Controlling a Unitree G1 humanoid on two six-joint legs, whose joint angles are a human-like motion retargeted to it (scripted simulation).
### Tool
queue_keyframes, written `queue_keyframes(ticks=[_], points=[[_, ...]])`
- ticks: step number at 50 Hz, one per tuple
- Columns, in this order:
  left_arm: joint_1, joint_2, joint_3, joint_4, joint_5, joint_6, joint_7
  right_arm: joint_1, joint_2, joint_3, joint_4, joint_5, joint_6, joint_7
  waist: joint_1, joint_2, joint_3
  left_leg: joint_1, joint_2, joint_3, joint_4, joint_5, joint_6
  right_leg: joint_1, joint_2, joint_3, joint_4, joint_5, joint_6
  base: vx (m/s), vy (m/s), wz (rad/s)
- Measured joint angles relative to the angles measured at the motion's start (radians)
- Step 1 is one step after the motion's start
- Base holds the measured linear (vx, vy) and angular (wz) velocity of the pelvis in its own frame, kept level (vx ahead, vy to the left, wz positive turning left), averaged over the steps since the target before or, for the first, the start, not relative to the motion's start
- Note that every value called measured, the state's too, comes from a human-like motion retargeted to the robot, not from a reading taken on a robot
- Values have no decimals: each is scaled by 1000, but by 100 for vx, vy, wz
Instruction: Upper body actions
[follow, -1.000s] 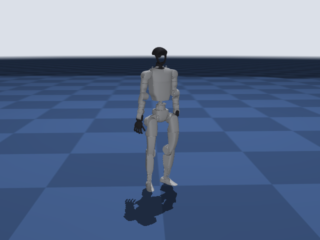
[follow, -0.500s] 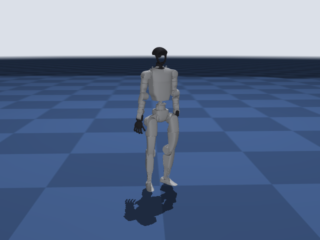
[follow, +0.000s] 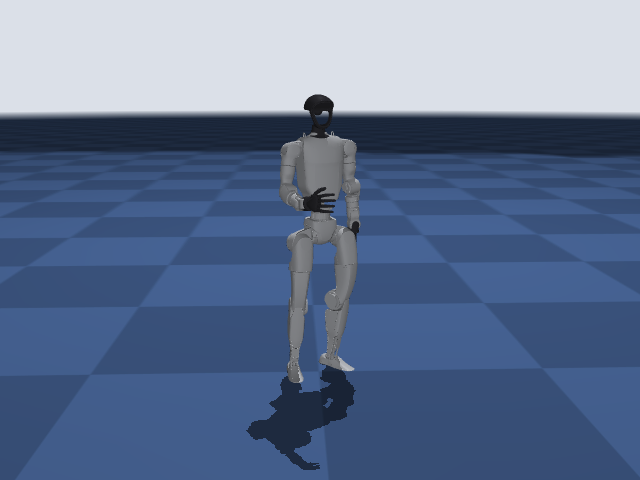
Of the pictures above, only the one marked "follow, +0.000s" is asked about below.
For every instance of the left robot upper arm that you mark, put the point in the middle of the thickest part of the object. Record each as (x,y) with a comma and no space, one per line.
(350,184)

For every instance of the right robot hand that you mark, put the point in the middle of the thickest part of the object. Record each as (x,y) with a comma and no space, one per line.
(313,202)

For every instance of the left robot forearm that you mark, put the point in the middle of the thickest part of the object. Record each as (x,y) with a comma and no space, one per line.
(352,207)

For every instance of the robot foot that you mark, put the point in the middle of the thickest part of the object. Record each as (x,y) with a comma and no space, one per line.
(337,363)
(294,373)

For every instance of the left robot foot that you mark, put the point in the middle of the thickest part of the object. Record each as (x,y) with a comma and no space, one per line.
(337,363)

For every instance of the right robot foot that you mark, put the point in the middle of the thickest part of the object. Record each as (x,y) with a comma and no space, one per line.
(294,373)

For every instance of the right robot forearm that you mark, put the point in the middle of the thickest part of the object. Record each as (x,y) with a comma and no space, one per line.
(291,198)

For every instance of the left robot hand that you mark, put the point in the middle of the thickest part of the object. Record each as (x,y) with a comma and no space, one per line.
(355,228)

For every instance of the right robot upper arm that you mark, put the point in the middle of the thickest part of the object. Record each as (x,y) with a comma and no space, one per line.
(289,152)

